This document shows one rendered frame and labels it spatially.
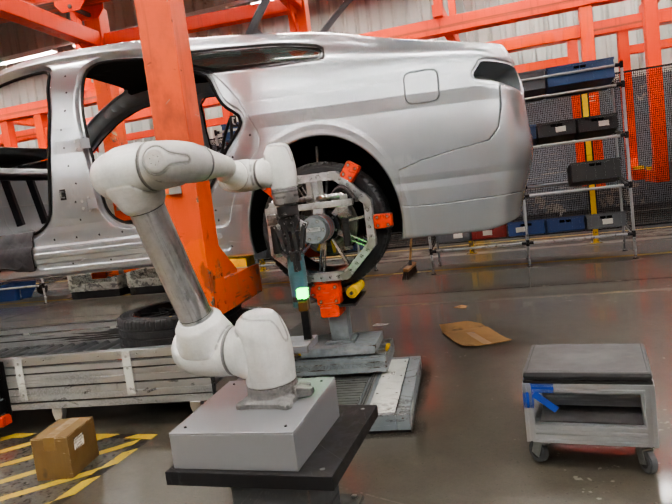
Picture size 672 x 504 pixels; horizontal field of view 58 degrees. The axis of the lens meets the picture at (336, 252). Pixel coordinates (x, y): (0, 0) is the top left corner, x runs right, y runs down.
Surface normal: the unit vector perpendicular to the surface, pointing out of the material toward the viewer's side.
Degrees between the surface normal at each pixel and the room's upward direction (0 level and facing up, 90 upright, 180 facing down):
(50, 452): 90
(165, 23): 90
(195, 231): 90
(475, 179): 90
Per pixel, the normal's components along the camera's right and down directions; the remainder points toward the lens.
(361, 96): -0.19, 0.12
